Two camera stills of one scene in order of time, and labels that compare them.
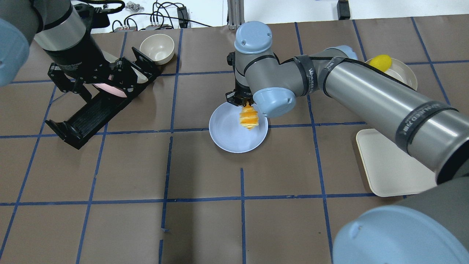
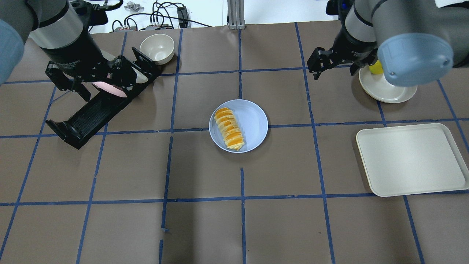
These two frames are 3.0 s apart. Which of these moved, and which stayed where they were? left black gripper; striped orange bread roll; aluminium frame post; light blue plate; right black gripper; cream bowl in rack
Moved: striped orange bread roll; right black gripper
Stayed: light blue plate; aluminium frame post; cream bowl in rack; left black gripper
